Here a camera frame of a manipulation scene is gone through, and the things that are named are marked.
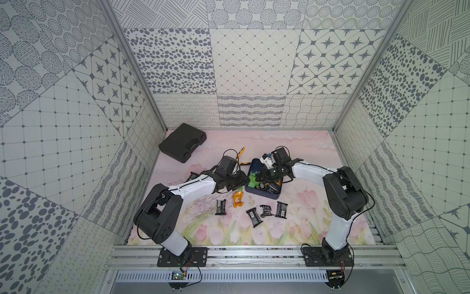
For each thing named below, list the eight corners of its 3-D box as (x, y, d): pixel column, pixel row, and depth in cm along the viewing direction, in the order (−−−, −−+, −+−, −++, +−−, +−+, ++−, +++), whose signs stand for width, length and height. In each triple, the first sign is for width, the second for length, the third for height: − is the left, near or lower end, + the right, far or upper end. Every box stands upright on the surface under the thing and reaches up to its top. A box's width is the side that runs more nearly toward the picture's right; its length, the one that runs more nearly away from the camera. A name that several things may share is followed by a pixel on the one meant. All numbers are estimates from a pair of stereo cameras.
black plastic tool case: (160, 150, 111) (156, 145, 107) (184, 128, 124) (182, 122, 120) (184, 163, 105) (182, 157, 101) (207, 138, 118) (205, 132, 114)
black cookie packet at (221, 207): (215, 214, 87) (215, 213, 86) (216, 201, 92) (216, 199, 90) (226, 214, 87) (225, 213, 86) (226, 201, 92) (226, 199, 90)
